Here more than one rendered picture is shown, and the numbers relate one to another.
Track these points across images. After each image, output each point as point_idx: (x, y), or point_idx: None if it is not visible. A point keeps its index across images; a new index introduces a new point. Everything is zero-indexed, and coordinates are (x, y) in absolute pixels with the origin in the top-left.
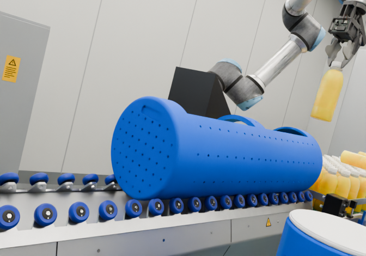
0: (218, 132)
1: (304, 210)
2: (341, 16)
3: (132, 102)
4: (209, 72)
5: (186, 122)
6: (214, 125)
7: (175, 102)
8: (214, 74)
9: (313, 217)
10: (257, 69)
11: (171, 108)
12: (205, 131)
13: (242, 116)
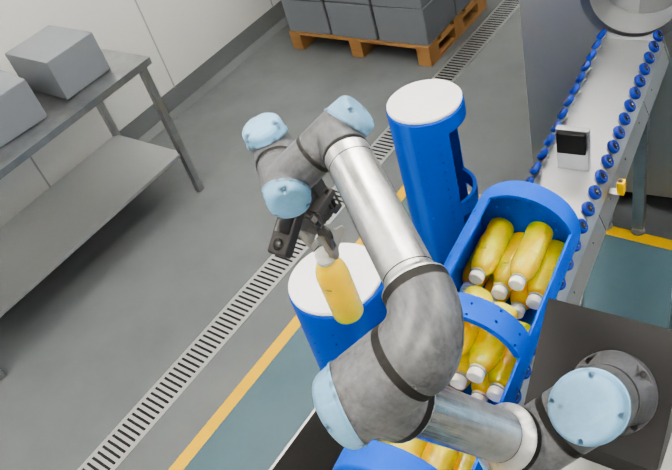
0: (462, 231)
1: (369, 291)
2: (319, 188)
3: (557, 194)
4: (610, 365)
5: (482, 197)
6: (467, 226)
7: (508, 195)
8: (551, 299)
9: (360, 282)
10: (506, 412)
11: (498, 184)
12: (470, 216)
13: (464, 301)
